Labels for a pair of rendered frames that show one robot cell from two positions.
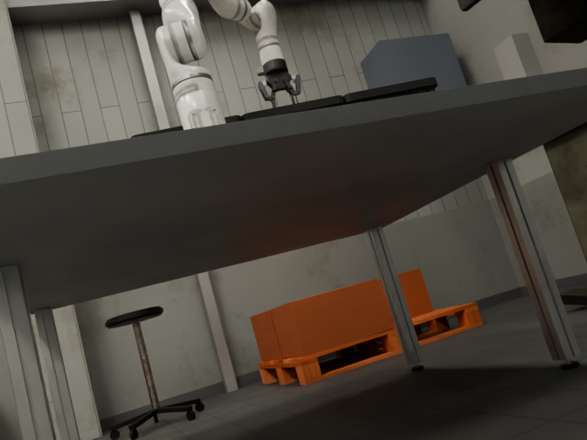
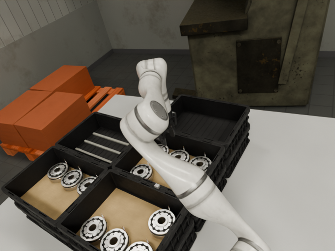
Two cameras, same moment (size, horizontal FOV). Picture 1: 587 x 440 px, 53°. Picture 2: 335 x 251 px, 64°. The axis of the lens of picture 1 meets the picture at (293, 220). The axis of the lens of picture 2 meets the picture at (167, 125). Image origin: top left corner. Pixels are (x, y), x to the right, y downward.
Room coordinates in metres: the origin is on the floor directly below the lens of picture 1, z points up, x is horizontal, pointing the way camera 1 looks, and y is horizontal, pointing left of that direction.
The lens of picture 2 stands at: (1.04, 0.39, 1.71)
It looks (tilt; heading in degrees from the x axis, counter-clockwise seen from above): 37 degrees down; 326
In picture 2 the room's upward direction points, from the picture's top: 14 degrees counter-clockwise
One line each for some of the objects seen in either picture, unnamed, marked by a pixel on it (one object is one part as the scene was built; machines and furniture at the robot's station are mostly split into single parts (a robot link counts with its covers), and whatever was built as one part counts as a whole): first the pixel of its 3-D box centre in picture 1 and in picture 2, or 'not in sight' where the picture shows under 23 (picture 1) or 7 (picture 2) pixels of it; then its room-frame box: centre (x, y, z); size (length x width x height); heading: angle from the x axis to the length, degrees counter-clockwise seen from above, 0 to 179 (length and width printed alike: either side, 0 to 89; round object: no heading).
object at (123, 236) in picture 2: not in sight; (114, 241); (1.64, 0.32, 0.86); 0.10 x 0.10 x 0.01
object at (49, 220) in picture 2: not in sight; (55, 180); (2.05, 0.35, 0.92); 0.40 x 0.30 x 0.02; 14
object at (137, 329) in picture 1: (146, 368); not in sight; (3.40, 1.05, 0.33); 0.54 x 0.52 x 0.65; 111
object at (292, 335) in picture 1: (359, 321); (63, 108); (3.93, -0.23, 0.23); 1.28 x 0.87 x 0.46; 111
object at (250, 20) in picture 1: (250, 15); (148, 74); (1.73, -0.05, 1.32); 0.14 x 0.09 x 0.07; 138
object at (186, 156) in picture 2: not in sight; (178, 158); (1.75, -0.11, 0.86); 0.10 x 0.10 x 0.01
